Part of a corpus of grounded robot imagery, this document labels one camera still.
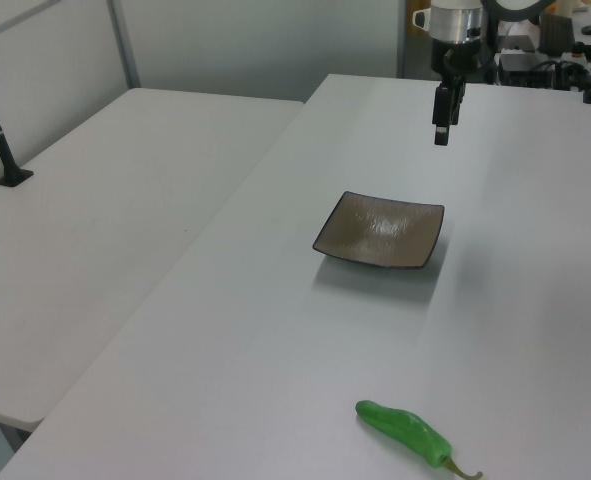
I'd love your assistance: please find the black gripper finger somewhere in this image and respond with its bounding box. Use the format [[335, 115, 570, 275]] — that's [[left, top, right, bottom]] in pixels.
[[431, 84, 452, 147], [449, 82, 467, 126]]

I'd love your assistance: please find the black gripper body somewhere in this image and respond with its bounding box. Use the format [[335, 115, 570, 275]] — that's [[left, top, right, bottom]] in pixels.
[[430, 39, 482, 88]]

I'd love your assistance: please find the green chili pepper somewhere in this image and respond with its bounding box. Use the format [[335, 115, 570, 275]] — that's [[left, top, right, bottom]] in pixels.
[[355, 399, 485, 480]]

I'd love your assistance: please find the square brown ceramic plate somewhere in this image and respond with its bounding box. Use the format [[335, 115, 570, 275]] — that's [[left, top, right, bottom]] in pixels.
[[311, 190, 447, 270]]

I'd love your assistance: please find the thin black upright pole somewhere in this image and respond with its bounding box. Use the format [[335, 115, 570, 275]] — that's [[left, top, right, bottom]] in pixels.
[[483, 14, 500, 84]]

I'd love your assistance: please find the black electronics box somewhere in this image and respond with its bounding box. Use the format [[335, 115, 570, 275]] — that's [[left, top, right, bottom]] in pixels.
[[497, 49, 557, 87]]

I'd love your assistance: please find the dark ribbed block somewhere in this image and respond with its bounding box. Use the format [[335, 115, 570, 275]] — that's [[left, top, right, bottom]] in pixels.
[[539, 11, 575, 55]]

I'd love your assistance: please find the black cable bundle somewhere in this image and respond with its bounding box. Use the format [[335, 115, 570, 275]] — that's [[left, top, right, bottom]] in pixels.
[[549, 59, 586, 92]]

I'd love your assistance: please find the grey partition post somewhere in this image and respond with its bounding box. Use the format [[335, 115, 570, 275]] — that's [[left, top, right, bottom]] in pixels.
[[106, 0, 142, 90]]

